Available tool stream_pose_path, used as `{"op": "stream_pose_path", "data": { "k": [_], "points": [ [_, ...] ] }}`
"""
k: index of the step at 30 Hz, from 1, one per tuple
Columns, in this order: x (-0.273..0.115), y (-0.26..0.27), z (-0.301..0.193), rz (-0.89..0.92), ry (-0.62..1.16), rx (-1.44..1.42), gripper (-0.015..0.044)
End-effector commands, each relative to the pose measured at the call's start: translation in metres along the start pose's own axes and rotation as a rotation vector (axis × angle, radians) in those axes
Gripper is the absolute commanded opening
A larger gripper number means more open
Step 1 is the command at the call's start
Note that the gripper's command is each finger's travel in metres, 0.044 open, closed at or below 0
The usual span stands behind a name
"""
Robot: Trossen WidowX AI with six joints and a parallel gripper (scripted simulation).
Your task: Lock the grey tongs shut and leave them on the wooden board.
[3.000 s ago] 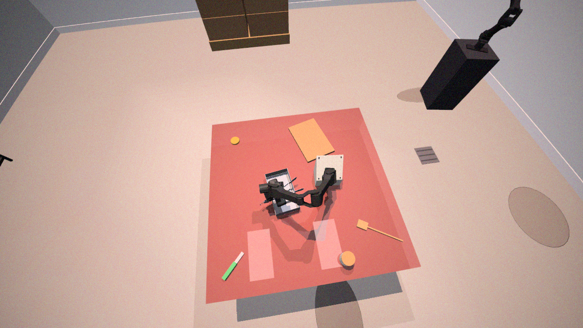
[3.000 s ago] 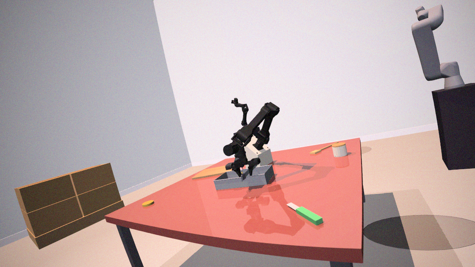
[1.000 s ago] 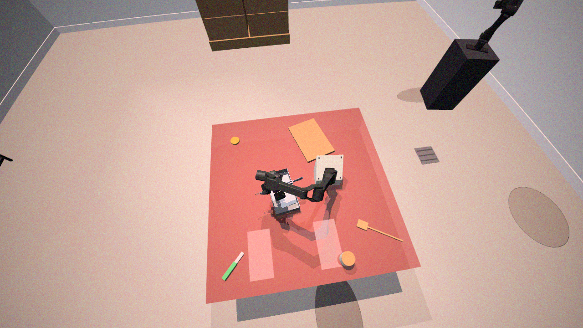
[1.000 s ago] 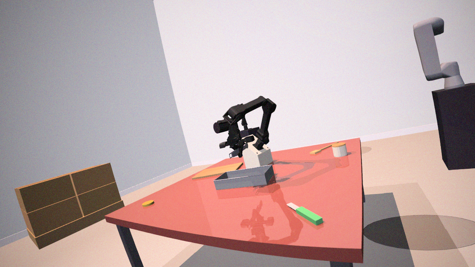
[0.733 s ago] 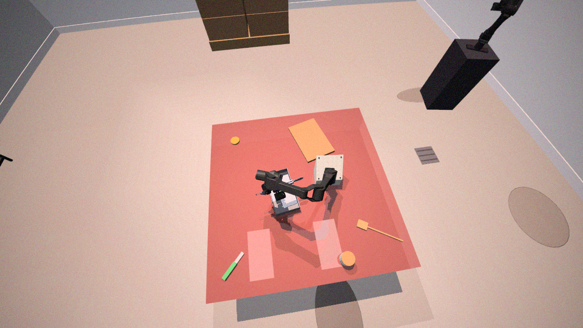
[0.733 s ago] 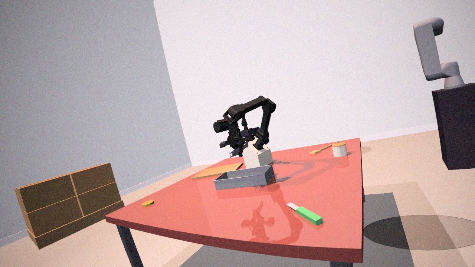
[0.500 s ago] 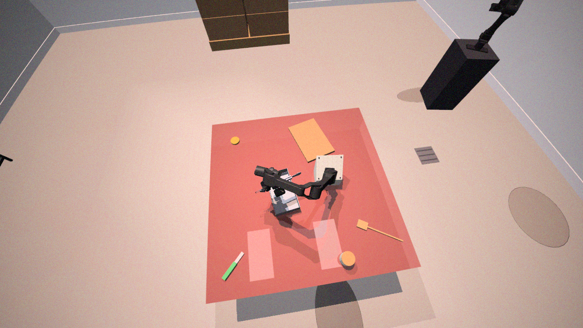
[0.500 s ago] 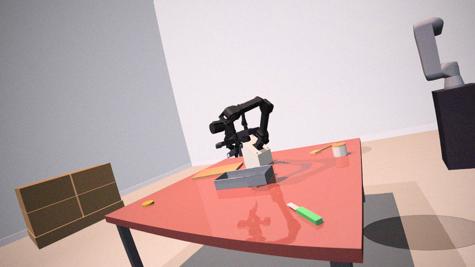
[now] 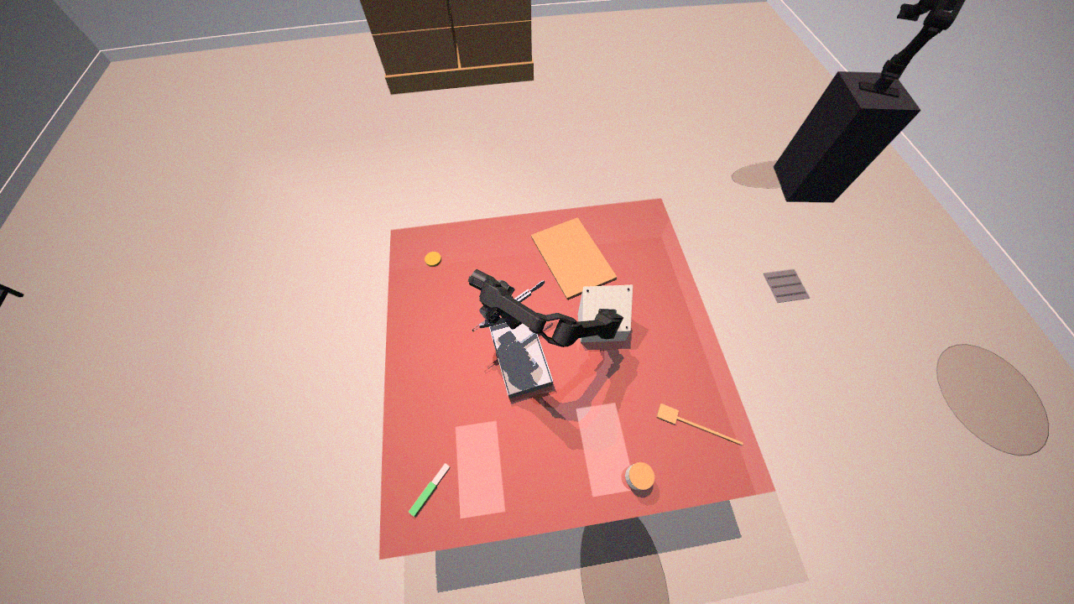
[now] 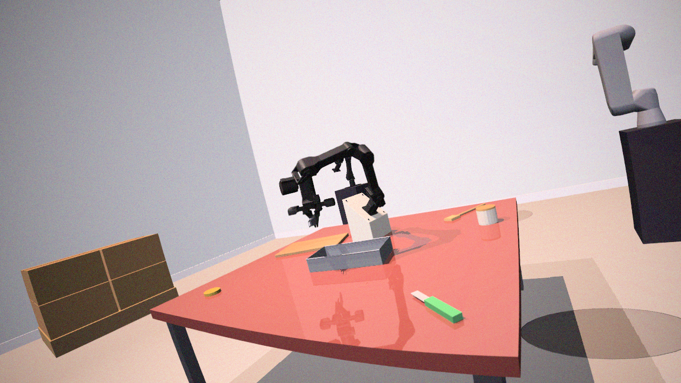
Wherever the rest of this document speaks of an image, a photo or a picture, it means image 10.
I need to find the orange flat board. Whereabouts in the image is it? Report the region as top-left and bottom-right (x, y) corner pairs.
(275, 233), (348, 258)

